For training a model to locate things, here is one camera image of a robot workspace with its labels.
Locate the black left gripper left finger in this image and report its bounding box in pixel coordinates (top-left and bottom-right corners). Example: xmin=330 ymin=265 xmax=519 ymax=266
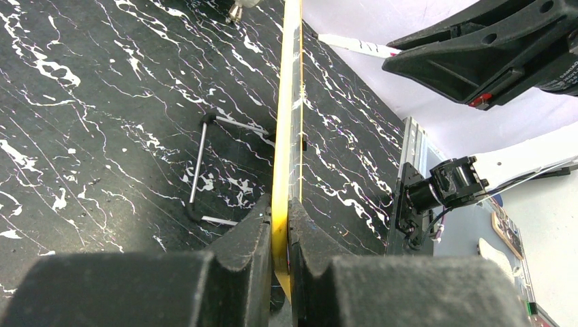
xmin=1 ymin=194 xmax=272 ymax=326

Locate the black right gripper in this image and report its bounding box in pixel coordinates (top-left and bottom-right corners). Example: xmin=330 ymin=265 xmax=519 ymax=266
xmin=382 ymin=1 xmax=577 ymax=111

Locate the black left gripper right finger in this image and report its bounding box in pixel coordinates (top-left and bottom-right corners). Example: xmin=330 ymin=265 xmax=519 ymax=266
xmin=288 ymin=199 xmax=530 ymax=326

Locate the yellow framed whiteboard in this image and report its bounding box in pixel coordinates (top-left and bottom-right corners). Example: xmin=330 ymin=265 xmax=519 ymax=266
xmin=271 ymin=0 xmax=305 ymax=300

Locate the white orange whiteboard marker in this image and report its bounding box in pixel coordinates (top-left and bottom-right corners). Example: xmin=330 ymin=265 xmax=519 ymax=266
xmin=312 ymin=33 xmax=401 ymax=59

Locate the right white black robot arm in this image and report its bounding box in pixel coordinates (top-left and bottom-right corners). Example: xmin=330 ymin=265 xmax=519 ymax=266
xmin=382 ymin=1 xmax=577 ymax=211

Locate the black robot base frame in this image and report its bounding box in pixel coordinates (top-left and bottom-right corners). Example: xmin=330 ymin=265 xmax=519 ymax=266
xmin=386 ymin=162 xmax=440 ymax=256

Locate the aluminium rail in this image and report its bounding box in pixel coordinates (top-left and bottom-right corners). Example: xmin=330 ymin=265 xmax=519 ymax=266
xmin=398 ymin=116 xmax=428 ymax=177

